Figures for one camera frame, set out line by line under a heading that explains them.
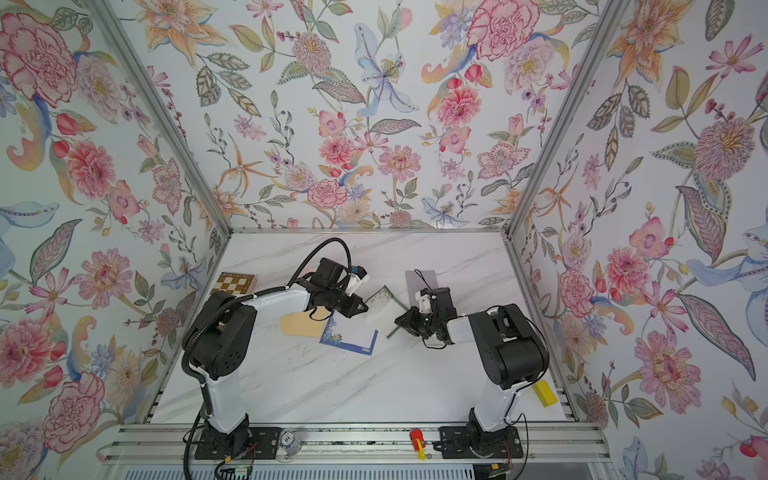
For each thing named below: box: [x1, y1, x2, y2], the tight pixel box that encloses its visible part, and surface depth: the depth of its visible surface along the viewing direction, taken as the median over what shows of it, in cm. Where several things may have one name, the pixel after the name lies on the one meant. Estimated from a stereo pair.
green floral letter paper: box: [365, 285, 409, 339], surface depth 98 cm
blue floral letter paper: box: [319, 310, 379, 356], surface depth 94 cm
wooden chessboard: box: [210, 272, 257, 296], surface depth 105 cm
